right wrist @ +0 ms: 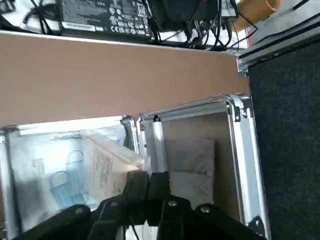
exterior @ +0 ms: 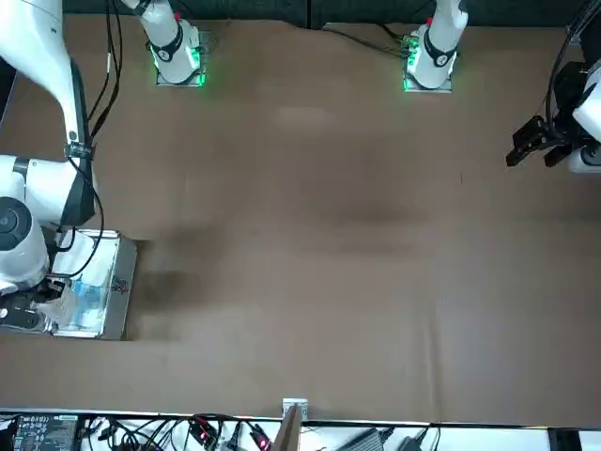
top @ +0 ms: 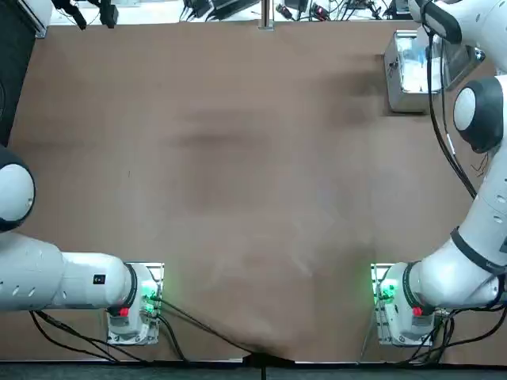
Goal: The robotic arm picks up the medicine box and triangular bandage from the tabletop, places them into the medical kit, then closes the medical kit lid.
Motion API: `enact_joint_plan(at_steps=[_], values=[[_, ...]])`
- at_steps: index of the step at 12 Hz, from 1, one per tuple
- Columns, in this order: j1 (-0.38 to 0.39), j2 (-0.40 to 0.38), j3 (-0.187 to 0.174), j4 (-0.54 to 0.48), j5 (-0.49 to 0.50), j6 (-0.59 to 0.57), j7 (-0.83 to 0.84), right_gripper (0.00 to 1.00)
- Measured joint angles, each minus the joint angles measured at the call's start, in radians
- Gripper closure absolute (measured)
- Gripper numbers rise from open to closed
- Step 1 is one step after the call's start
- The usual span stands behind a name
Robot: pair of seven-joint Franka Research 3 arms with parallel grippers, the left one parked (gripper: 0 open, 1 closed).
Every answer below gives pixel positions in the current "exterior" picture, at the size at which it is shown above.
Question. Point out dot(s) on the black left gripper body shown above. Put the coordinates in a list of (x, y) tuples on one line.
[(568, 89)]

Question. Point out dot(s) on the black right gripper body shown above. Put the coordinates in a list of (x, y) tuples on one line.
[(44, 291)]

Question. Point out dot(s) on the aluminium medical kit case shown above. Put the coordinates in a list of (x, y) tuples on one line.
[(124, 291)]

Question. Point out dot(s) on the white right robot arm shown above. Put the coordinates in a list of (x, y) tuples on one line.
[(42, 56)]

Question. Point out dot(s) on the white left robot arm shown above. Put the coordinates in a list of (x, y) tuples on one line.
[(441, 33)]

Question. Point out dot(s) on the blue white mask packet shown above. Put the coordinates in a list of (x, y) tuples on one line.
[(94, 300)]

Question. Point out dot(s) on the black labelled power adapter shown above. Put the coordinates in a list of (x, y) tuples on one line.
[(42, 432)]

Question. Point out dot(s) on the black power strip red light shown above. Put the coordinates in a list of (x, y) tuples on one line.
[(203, 430), (260, 438)]

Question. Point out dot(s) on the small black power adapter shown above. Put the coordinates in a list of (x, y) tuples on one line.
[(411, 442)]

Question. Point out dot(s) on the grey power adapter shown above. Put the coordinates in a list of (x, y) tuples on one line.
[(364, 440)]

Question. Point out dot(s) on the left arm steel base plate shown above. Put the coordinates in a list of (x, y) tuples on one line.
[(409, 87)]

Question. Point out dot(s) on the right arm steel base plate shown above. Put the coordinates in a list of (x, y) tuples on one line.
[(201, 70)]

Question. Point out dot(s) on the aluminium camera post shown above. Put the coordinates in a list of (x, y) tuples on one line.
[(288, 432)]

